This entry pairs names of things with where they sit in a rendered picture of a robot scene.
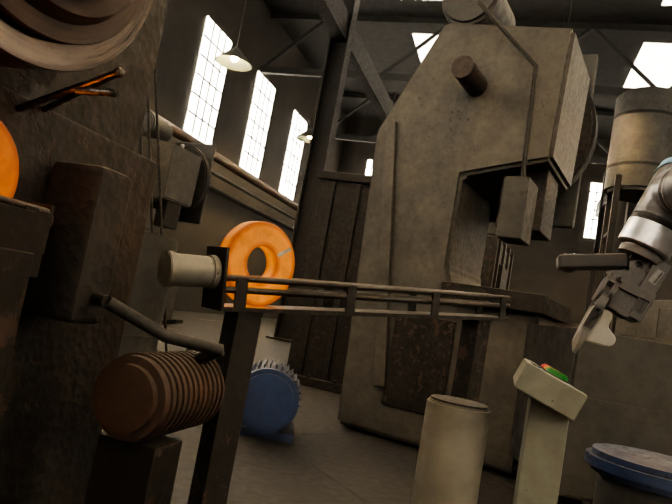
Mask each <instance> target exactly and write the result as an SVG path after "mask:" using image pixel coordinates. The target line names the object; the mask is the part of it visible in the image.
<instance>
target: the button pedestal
mask: <svg viewBox="0 0 672 504"><path fill-rule="evenodd" d="M540 367H541V366H540ZM513 381H514V386H515V388H517V389H519V390H520V391H522V392H524V393H525V394H527V395H529V397H528V402H527V409H526V415H525V422H524V429H523V436H522V443H521V449H520V456H519V463H518V470H517V477H516V483H515V490H514V497H513V504H557V503H558V495H559V488H560V481H561V474H562V467H563V460H564V453H565V446H566V439H567V431H568V424H569V419H570V420H572V421H574V420H575V418H576V416H577V415H578V413H579V411H580V409H581V408H582V406H583V404H584V402H585V401H586V399H587V395H586V394H584V393H583V392H581V391H580V390H579V389H577V388H576V387H575V386H573V385H572V384H570V383H569V382H566V381H564V380H562V379H560V378H558V377H557V376H555V375H553V374H551V373H550V372H548V371H546V370H545V369H544V368H543V367H541V368H539V367H537V366H535V365H533V364H532V363H531V362H530V361H529V360H527V359H525V358H524V359H523V360H522V362H521V364H520V365H519V367H518V369H517V371H516V372H515V374H514V376H513Z"/></svg>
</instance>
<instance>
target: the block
mask: <svg viewBox="0 0 672 504"><path fill-rule="evenodd" d="M131 188H132V180H131V178H129V177H128V176H126V175H124V174H122V173H119V172H117V171H115V170H112V169H110V168H108V167H105V166H100V165H92V164H84V163H76V162H68V161H59V162H55V164H54V165H53V168H52V173H51V177H50V182H49V186H48V190H47V195H46V199H45V204H47V205H53V206H55V208H54V212H53V216H54V221H53V224H52V226H51V227H50V230H49V234H48V239H47V243H46V248H45V252H44V255H42V259H41V264H40V268H39V272H38V277H37V278H33V277H29V281H28V285H27V289H26V294H25V298H24V303H23V307H22V310H23V311H25V312H26V313H28V314H31V315H35V316H40V317H44V318H49V319H54V320H58V321H63V322H67V323H85V324H96V323H99V322H102V320H103V318H104V315H105V310H106V309H105V308H101V307H98V306H94V305H92V304H91V303H90V297H91V295H92V294H93V293H95V292H97V293H101V294H105V295H109V291H110V286H111V282H112V277H113V272H114V268H115V263H116V258H117V254H118V249H119V244H120V240H121V235H122V230H123V226H124V221H125V216H126V212H127V207H128V202H129V198H130V193H131Z"/></svg>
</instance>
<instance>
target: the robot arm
mask: <svg viewBox="0 0 672 504"><path fill-rule="evenodd" d="M618 239H619V241H620V242H621V244H620V246H619V248H618V251H619V252H620V253H605V254H574V253H571V252H567V253H564V254H561V255H559V256H558V257H557V259H556V268H557V270H559V271H564V272H567V273H572V272H575V271H577V270H623V269H624V268H625V269H626V270H623V271H608V272H606V273H605V274H604V279H603V280H602V281H601V283H600V285H599V286H598V288H597V290H596V291H595V293H594V295H593V297H592V302H591V304H590V306H589V307H588V309H587V311H586V313H585V315H584V317H583V319H582V321H581V322H580V324H579V327H578V329H577V331H576V333H575V335H574V337H573V339H572V352H573V353H575V354H576V353H577V351H578V350H579V348H580V347H581V345H582V344H583V342H584V341H586V342H590V343H594V344H598V345H602V346H608V347H609V346H612V345H614V343H615V341H616V337H615V336H614V334H613V333H612V332H611V330H610V329H609V324H610V322H611V320H612V314H613V315H615V316H617V317H619V318H621V319H625V320H627V321H629V322H631V323H634V322H639V321H640V322H642V320H643V319H644V317H645V315H646V313H647V312H648V310H649V308H650V307H651V306H652V303H653V301H654V299H655V298H656V296H657V295H655V294H656V292H657V291H658V289H659V287H660V286H661V284H662V282H663V280H664V279H665V277H666V275H667V273H668V272H669V270H670V268H671V265H668V264H666V263H664V262H666V261H669V260H670V258H671V257H672V157H669V158H667V159H665V160H663V161H662V162H661V164H660V165H659V166H658V167H657V168H656V170H655V171H654V173H653V177H652V179H651V181H650V183H649V184H648V186H647V188H646V189H645V191H644V193H643V195H642V196H641V198H640V200H639V202H638V203H637V205H636V207H635V209H634V210H633V212H632V214H631V216H630V217H629V219H628V221H627V222H626V224H625V226H624V228H623V229H622V231H621V233H620V235H619V236H618ZM627 257H628V258H627ZM635 263H638V264H639V265H640V268H637V267H636V266H635ZM604 308H605V309H607V310H605V309H604ZM608 310H609V311H608ZM610 311H611V312H612V314H611V312H610Z"/></svg>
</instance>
